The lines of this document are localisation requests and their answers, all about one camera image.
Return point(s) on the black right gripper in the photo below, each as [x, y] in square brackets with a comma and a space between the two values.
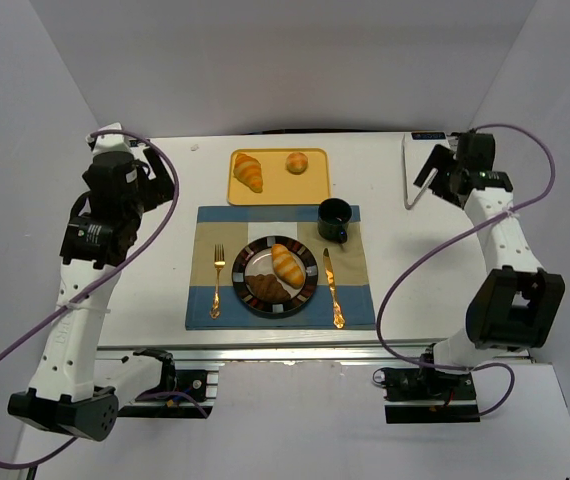
[441, 173]

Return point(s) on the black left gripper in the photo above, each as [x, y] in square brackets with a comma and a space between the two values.
[154, 170]

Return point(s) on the brown chocolate croissant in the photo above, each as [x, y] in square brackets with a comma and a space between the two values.
[267, 288]

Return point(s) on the small striped croissant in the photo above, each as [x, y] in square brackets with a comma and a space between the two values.
[285, 266]

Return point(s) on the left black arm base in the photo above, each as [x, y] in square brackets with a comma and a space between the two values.
[193, 398]

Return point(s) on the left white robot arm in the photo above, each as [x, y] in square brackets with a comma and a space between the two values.
[64, 396]

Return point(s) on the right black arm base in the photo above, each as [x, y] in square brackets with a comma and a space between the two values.
[426, 396]

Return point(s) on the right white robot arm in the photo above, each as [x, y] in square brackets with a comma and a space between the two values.
[516, 305]

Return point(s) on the blue beige checked placemat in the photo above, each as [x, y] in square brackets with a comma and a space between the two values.
[235, 227]

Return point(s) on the gold fork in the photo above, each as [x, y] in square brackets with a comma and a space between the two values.
[219, 264]

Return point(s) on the large striped croissant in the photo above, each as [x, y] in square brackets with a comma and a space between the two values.
[248, 171]

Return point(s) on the yellow plastic tray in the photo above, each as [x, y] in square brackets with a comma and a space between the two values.
[280, 186]

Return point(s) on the dark green mug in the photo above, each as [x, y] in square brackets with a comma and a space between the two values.
[333, 219]

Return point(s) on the round orange bun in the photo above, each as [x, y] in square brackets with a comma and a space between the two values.
[297, 162]

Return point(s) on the dark rimmed ceramic plate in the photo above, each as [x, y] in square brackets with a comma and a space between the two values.
[255, 258]

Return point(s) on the gold knife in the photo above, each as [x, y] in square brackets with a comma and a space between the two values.
[338, 318]

